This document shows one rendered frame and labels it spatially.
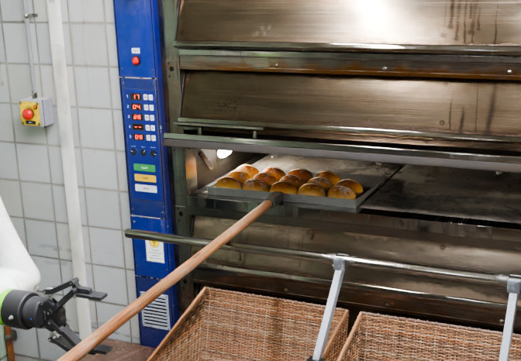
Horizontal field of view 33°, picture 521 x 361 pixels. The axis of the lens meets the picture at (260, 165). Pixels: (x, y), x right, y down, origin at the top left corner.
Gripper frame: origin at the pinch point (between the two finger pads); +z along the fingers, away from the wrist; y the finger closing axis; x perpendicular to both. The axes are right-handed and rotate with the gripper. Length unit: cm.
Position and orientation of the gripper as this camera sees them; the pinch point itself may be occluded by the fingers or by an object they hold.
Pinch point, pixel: (102, 323)
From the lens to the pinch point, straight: 209.2
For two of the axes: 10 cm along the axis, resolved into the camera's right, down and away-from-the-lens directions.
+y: 0.4, 9.7, 2.6
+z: 9.1, 0.7, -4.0
